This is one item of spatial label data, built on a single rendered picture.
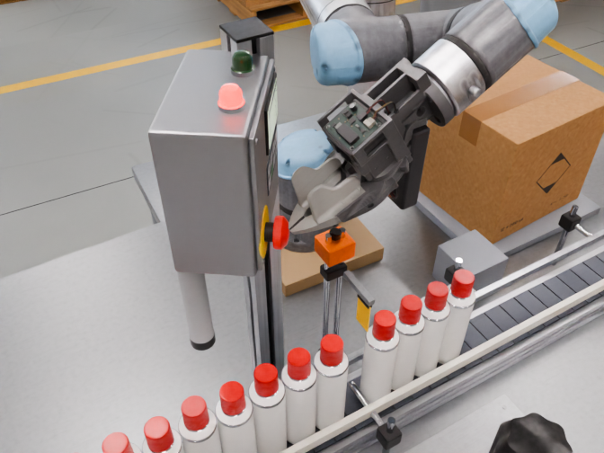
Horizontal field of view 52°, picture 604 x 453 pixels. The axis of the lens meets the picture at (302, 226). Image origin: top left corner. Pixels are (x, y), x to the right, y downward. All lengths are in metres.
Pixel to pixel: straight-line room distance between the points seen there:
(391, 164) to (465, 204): 0.76
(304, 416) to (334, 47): 0.53
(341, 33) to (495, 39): 0.17
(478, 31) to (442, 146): 0.74
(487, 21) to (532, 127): 0.64
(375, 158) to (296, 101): 2.85
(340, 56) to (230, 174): 0.21
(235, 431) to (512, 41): 0.59
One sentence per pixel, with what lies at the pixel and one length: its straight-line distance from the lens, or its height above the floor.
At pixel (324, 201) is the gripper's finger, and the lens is 0.65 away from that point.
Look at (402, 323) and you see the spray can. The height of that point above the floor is 1.05.
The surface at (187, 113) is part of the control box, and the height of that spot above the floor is 1.47.
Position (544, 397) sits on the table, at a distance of 1.22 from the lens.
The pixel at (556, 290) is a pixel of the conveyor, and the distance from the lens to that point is 1.32.
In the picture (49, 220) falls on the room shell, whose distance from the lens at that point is 2.90.
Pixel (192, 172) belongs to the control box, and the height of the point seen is 1.43.
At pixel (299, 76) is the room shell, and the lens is 3.72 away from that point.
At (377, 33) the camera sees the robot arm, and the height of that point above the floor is 1.48.
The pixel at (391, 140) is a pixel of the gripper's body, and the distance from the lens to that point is 0.64.
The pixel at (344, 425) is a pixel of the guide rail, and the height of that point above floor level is 0.91.
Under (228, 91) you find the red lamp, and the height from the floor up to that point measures 1.50.
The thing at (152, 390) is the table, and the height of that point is 0.83.
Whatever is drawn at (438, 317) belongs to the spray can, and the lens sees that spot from 0.99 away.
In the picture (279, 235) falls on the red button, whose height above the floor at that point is 1.34.
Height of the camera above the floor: 1.79
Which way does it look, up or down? 42 degrees down
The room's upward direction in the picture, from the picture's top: straight up
